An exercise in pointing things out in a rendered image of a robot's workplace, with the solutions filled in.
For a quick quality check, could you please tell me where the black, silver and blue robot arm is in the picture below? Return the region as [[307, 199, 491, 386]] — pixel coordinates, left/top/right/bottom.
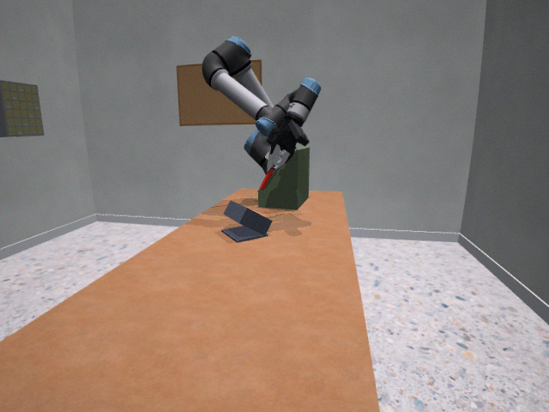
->
[[202, 37, 321, 174]]

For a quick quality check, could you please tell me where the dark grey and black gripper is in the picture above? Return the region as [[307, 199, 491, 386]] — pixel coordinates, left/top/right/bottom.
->
[[265, 113, 304, 174]]

